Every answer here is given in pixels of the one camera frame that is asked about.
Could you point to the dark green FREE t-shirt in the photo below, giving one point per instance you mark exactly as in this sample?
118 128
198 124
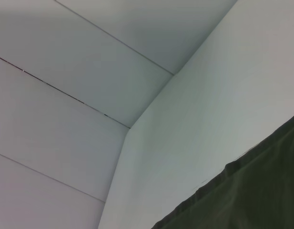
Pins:
251 190

